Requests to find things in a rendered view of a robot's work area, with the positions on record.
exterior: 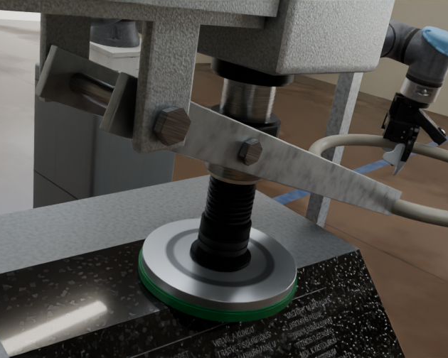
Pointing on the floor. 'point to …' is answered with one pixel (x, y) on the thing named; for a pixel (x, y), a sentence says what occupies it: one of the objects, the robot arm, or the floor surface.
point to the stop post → (345, 109)
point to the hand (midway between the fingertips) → (397, 167)
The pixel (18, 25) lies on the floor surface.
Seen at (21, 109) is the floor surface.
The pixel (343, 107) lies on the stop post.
